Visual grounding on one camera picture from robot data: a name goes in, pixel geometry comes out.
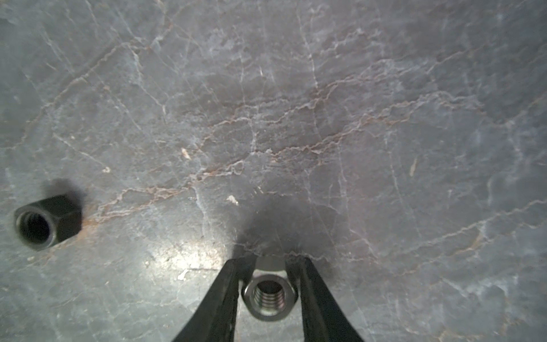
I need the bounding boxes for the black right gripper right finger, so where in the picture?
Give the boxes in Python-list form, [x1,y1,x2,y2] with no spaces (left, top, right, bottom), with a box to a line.
[287,256,363,342]

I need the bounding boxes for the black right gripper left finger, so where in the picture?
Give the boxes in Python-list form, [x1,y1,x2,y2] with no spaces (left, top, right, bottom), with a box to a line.
[174,256,256,342]

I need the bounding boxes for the silver hex nut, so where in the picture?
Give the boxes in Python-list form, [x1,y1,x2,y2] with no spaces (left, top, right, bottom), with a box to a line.
[241,256,299,321]

